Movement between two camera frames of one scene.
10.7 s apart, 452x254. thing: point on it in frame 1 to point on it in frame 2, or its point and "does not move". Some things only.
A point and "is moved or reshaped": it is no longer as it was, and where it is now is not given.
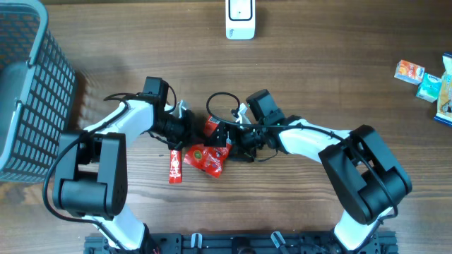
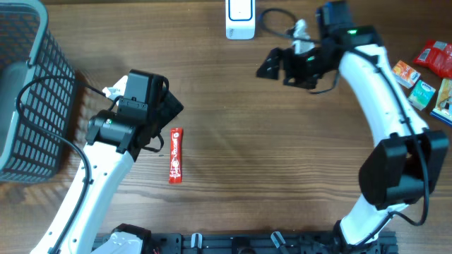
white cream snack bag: (444, 109) does not move
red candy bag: (210, 159) to (437, 55)
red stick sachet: (175, 172) does not move
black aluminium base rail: (251, 243) does not move
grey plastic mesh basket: (38, 80) does not move
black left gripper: (193, 133) to (169, 111)
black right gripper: (248, 154) to (287, 56)
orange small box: (409, 72) is moved or reshaped
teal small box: (429, 89) to (421, 95)
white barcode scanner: (240, 19) does not move
